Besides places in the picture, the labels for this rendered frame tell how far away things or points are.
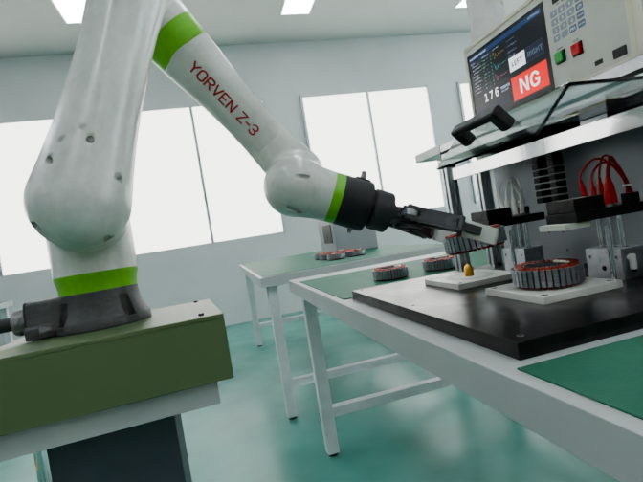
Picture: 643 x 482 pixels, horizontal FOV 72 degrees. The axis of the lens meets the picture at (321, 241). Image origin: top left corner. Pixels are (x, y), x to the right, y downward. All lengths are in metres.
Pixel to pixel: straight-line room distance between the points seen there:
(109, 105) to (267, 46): 5.31
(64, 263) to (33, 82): 5.23
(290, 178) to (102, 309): 0.36
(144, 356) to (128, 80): 0.37
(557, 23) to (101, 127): 0.80
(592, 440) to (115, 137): 0.62
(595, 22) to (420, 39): 5.71
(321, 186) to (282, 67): 5.13
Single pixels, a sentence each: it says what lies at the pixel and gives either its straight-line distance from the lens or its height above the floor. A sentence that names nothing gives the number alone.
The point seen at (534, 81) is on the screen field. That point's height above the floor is 1.16.
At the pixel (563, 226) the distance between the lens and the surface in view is 0.84.
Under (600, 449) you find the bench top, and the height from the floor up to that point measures 0.72.
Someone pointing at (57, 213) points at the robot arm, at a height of 1.01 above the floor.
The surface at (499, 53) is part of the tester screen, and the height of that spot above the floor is 1.26.
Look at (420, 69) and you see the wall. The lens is 6.44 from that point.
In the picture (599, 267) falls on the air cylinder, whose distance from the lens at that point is 0.94.
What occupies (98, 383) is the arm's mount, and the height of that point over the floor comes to 0.79.
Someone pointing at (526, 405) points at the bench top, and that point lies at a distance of 0.53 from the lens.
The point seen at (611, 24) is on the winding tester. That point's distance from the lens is 0.92.
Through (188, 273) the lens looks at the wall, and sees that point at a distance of 5.38.
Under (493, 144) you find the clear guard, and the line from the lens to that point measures 0.67.
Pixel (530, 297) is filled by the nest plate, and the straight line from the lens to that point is 0.78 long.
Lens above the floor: 0.94
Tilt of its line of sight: 1 degrees down
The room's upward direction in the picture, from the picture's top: 9 degrees counter-clockwise
